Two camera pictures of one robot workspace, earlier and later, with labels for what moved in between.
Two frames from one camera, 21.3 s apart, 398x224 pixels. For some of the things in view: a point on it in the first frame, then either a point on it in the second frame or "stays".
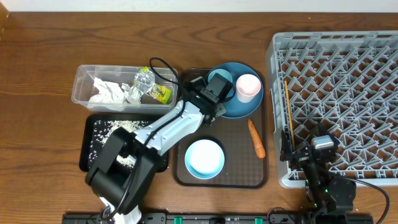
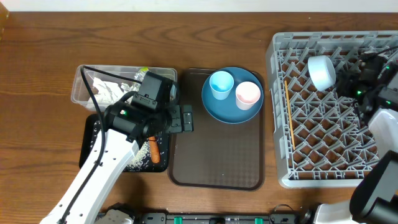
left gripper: (221, 110) → (180, 117)
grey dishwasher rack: (346, 81) stays
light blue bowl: (204, 158) → (322, 71)
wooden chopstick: (289, 114) stays
